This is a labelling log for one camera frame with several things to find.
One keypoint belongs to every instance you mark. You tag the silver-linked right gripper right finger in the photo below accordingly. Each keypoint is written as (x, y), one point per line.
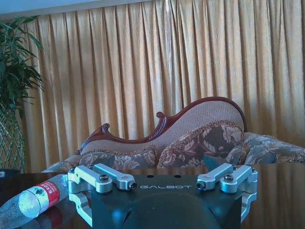
(234, 182)

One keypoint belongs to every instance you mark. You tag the carved wooden upholstered sofa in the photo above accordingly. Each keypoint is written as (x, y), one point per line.
(209, 114)

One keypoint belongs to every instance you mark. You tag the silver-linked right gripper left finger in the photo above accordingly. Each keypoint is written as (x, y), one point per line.
(104, 182)

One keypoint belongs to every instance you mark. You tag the grey-blue floral cushion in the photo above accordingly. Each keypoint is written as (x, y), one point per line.
(255, 153)

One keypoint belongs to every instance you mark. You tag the large brown floral cushion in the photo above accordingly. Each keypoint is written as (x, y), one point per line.
(202, 143)

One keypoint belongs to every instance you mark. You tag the clear plastic bottle red label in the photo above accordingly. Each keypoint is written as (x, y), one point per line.
(38, 198)

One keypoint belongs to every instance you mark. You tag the flat brown floral cushion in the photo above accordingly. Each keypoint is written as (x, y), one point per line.
(124, 158)

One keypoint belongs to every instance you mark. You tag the green leafy potted plant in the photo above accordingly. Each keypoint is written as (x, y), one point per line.
(14, 69)

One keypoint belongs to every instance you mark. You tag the gold pleated curtain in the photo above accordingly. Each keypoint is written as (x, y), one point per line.
(147, 71)

